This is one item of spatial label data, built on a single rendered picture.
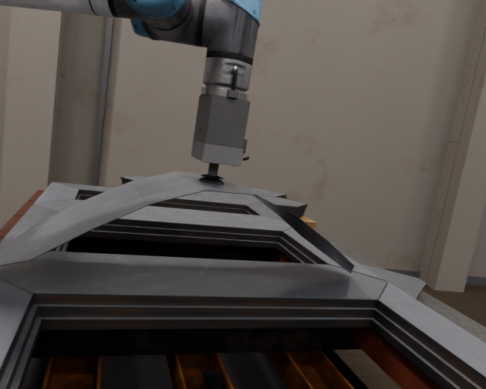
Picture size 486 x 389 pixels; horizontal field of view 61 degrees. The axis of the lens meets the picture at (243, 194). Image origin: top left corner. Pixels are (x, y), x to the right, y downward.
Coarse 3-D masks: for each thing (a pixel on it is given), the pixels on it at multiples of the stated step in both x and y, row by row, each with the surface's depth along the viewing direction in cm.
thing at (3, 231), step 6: (36, 192) 132; (30, 198) 123; (36, 198) 124; (24, 204) 115; (30, 204) 116; (24, 210) 109; (12, 216) 102; (18, 216) 103; (6, 222) 96; (12, 222) 97; (6, 228) 92; (0, 234) 88; (6, 234) 88; (0, 240) 84
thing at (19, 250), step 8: (24, 232) 65; (32, 232) 63; (16, 240) 62; (24, 240) 61; (32, 240) 59; (8, 248) 60; (16, 248) 58; (24, 248) 57; (32, 248) 55; (0, 256) 58; (8, 256) 56; (16, 256) 55; (24, 256) 53; (0, 264) 54; (8, 264) 53
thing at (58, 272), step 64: (64, 256) 71; (128, 256) 76; (64, 320) 57; (128, 320) 59; (192, 320) 62; (256, 320) 66; (320, 320) 69; (384, 320) 70; (0, 384) 40; (448, 384) 56
